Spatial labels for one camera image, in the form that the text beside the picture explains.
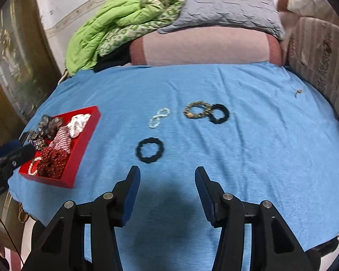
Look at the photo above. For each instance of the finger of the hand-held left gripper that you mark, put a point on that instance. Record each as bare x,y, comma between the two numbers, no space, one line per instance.
22,153

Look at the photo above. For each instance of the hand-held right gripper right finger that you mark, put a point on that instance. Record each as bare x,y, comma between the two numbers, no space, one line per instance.
206,194

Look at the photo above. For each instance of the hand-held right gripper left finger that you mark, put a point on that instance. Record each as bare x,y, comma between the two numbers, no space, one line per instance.
131,197

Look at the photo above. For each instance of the sequin bow hair clip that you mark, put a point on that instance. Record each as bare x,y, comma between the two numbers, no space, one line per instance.
35,141

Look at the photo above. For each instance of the red polka dot scrunchie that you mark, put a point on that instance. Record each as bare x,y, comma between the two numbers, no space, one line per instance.
52,161

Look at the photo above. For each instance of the grey sheer scrunchie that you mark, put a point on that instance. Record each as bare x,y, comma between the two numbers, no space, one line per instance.
49,125

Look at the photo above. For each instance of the red white striped scrunchie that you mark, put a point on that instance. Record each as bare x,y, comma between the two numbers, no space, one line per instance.
62,141

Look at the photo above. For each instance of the red tray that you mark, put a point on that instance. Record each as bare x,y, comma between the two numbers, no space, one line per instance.
82,158

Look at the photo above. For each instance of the white dotted scrunchie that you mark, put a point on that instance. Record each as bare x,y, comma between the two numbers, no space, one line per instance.
77,124

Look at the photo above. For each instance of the checkered slipper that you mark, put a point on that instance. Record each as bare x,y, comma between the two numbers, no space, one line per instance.
23,214

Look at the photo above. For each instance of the blue cloth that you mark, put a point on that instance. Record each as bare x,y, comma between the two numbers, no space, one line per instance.
243,161

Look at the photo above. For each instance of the wooden door with glass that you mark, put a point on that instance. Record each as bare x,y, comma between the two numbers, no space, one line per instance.
14,62

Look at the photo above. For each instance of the black clothing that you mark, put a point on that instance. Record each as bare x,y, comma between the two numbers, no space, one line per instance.
113,59

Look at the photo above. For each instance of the small metal brooch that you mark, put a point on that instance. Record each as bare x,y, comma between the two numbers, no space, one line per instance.
299,91

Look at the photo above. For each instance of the pink cushion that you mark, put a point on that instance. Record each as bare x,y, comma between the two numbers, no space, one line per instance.
200,45

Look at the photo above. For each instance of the green quilt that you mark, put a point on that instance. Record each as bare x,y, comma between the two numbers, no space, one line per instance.
101,25

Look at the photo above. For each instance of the striped patterned sofa cushion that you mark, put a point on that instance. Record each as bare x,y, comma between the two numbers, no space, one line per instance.
322,56

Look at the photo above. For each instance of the grey quilted pillow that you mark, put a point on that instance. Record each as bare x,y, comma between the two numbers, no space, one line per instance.
228,5

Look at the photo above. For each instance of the white patterned cloth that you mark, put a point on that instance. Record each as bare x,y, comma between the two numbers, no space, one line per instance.
308,0

